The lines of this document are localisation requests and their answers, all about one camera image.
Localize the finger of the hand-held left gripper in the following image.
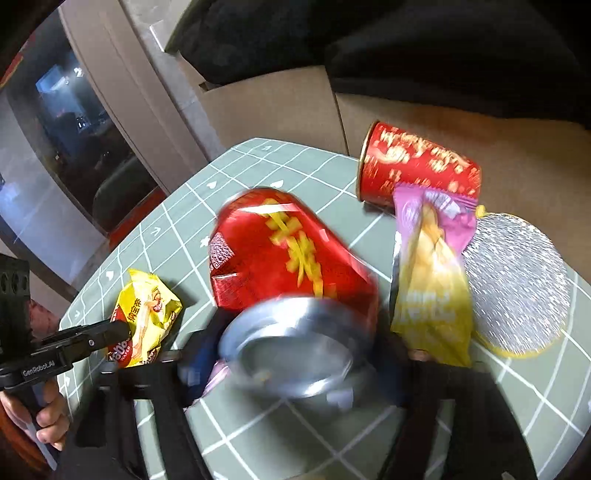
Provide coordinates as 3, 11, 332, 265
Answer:
43, 319, 131, 366

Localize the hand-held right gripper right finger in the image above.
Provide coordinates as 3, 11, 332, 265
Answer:
373, 336, 539, 480

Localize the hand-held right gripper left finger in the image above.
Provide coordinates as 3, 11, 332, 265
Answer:
60, 318, 223, 480

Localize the crushed red drink can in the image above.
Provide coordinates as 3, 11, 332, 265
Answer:
208, 187, 380, 400

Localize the person's left hand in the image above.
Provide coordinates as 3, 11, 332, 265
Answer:
0, 390, 71, 464

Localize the purple yellow snack packet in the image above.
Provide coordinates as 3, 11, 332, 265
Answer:
389, 182, 478, 368

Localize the green checked tablecloth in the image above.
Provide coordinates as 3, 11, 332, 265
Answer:
59, 137, 580, 480

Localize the round silver scouring pad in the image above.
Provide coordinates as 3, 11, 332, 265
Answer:
462, 205, 573, 358

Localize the red paper cup gold print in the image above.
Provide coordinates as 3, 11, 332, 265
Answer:
356, 121, 482, 217

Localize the black hanging cloth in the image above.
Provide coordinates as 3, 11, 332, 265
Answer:
178, 0, 591, 123

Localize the beige door frame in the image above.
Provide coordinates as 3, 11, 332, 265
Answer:
60, 0, 227, 195

